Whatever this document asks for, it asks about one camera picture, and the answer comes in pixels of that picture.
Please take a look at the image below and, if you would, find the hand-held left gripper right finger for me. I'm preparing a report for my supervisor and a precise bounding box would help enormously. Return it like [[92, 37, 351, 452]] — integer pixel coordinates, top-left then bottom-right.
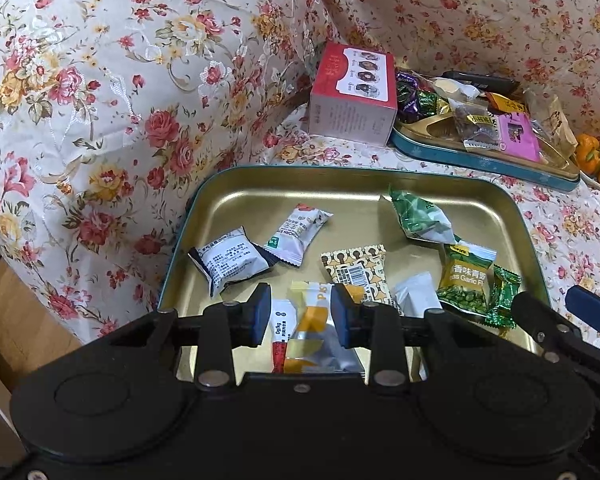
[[330, 284, 499, 394]]

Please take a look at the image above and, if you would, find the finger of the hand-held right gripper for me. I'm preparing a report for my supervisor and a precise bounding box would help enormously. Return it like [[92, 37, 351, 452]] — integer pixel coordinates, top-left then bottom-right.
[[566, 285, 600, 338], [512, 291, 600, 386]]

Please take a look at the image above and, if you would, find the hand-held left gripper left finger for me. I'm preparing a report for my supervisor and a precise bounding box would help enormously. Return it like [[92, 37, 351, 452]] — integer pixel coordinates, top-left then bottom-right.
[[99, 282, 273, 394]]

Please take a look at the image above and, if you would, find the red and white snack packet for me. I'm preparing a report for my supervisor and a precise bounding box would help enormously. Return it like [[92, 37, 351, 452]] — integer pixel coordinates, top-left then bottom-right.
[[269, 298, 298, 373]]

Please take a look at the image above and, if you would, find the green foil candy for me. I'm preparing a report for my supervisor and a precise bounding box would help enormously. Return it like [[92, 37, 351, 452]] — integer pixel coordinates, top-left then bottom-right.
[[484, 265, 522, 331]]

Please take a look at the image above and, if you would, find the yellow and silver snack packet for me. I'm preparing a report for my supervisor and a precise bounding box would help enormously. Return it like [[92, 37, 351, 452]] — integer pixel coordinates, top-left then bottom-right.
[[285, 280, 366, 378]]

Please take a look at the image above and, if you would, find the beige patterned snack packet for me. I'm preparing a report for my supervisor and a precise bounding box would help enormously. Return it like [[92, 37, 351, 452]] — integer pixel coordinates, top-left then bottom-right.
[[321, 245, 392, 311]]

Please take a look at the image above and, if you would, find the white and black snack packet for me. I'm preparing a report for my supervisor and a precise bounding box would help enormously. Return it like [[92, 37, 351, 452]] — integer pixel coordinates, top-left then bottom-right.
[[187, 226, 281, 297]]

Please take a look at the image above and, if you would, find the green peas snack packet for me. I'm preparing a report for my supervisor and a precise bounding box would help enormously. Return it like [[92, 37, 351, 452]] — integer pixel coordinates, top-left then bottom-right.
[[436, 242, 498, 316]]

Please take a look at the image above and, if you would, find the plain white snack packet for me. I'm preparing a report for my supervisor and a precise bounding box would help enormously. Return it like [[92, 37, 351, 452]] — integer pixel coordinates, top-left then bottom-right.
[[394, 271, 443, 318]]

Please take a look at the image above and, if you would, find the white packet with orange print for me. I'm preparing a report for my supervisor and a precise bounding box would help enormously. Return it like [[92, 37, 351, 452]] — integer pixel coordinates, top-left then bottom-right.
[[263, 202, 333, 266]]

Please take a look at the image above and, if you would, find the blue tin tray gold inside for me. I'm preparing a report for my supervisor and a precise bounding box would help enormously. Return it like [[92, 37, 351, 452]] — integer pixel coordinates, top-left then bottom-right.
[[158, 165, 551, 386]]

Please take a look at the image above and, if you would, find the dark green and white packet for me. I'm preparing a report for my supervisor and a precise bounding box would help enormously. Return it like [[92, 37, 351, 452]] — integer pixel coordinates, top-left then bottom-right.
[[387, 185, 461, 246]]

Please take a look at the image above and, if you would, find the pile of tangerines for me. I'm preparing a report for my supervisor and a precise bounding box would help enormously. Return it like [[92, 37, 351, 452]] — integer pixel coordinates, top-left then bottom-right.
[[575, 132, 600, 188]]

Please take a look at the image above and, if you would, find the blue tin filled with packets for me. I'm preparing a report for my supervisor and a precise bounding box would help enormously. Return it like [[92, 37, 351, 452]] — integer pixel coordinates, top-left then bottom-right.
[[390, 67, 581, 192]]

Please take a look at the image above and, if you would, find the pink snack packet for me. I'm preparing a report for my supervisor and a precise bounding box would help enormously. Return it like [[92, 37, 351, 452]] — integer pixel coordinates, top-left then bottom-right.
[[497, 112, 542, 163]]

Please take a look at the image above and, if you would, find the brown paper packet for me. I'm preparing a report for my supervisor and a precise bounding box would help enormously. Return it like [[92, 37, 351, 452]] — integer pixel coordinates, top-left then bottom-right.
[[525, 90, 578, 161]]

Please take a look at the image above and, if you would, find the clear packet with dark snack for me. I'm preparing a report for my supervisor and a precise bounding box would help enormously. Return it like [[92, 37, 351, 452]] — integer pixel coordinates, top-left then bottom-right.
[[452, 102, 501, 151]]

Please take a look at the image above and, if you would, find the red and white carton box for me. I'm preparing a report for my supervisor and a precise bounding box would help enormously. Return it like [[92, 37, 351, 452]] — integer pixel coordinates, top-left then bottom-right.
[[307, 42, 398, 148]]

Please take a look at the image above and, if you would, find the orange snack packet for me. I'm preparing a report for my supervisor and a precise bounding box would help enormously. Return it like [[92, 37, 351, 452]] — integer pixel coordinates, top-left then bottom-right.
[[485, 92, 528, 113]]

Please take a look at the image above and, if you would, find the black remote control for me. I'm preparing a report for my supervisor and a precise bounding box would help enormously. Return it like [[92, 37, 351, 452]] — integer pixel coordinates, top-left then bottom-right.
[[442, 70, 521, 93]]

